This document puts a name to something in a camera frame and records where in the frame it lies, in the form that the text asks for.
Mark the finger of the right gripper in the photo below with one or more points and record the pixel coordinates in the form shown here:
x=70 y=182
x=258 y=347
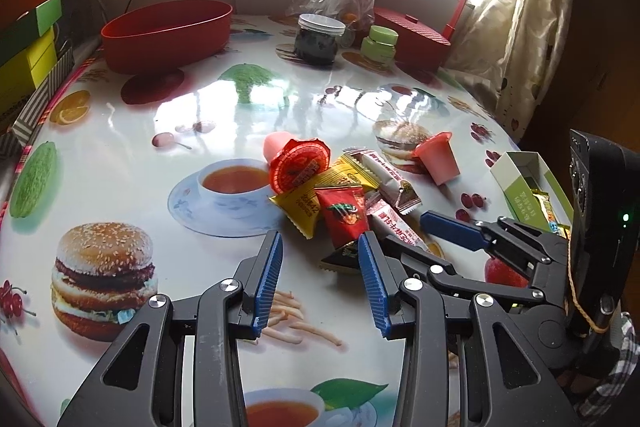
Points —
x=520 y=246
x=415 y=262

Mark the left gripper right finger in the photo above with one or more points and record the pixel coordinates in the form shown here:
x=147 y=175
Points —
x=503 y=380

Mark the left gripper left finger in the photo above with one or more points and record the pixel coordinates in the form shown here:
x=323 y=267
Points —
x=138 y=380

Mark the white red snack packet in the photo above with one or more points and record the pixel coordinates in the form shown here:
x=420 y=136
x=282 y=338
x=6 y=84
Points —
x=384 y=220
x=396 y=190

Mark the pink jelly cup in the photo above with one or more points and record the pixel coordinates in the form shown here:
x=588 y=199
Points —
x=438 y=158

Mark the small red snack packet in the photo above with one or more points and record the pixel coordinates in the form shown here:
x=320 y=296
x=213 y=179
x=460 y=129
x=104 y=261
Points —
x=343 y=210

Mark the yellow black snack packet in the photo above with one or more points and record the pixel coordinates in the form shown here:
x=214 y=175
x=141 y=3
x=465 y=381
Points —
x=301 y=205

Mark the red lid jelly cup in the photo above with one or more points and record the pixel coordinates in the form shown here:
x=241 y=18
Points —
x=292 y=161

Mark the long gold snack bar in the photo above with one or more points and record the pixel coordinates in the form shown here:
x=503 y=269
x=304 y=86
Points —
x=554 y=225

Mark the green white cardboard box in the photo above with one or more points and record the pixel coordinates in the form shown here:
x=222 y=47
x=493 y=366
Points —
x=518 y=173

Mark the patterned beige curtain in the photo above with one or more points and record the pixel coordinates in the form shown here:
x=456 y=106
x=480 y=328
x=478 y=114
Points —
x=506 y=55

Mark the small green jar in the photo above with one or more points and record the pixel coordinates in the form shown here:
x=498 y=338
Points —
x=379 y=47

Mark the dark jar with white lid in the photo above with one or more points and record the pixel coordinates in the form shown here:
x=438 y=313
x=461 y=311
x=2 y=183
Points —
x=316 y=39

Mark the red oval plastic bowl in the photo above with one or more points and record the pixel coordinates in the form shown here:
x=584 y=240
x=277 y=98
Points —
x=166 y=35

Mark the stacked colourful boxes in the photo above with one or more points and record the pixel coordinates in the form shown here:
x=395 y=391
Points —
x=33 y=67

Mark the red basket with handle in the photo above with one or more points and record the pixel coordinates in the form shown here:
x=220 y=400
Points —
x=419 y=48

